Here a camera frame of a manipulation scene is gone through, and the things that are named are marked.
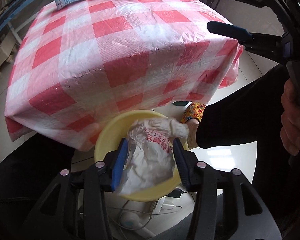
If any cream tv cabinet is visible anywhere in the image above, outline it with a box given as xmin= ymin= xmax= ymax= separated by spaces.
xmin=0 ymin=31 xmax=17 ymax=67

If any blue study desk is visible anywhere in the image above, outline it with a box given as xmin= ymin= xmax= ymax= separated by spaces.
xmin=0 ymin=0 xmax=56 ymax=45

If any yellow plastic trash bin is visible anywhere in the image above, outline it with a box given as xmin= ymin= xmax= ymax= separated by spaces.
xmin=95 ymin=110 xmax=189 ymax=202

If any dark sleeve right forearm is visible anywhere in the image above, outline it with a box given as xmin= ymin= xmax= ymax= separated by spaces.
xmin=196 ymin=65 xmax=289 ymax=154

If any red white checkered tablecloth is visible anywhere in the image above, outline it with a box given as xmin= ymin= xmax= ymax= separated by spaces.
xmin=5 ymin=0 xmax=243 ymax=151

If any white plastic bag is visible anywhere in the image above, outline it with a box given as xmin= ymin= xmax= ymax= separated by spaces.
xmin=116 ymin=118 xmax=189 ymax=195

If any right hand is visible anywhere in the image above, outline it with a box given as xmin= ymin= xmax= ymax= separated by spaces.
xmin=280 ymin=79 xmax=300 ymax=156

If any colourful patterned slipper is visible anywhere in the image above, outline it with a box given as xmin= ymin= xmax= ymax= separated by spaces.
xmin=180 ymin=102 xmax=206 ymax=124

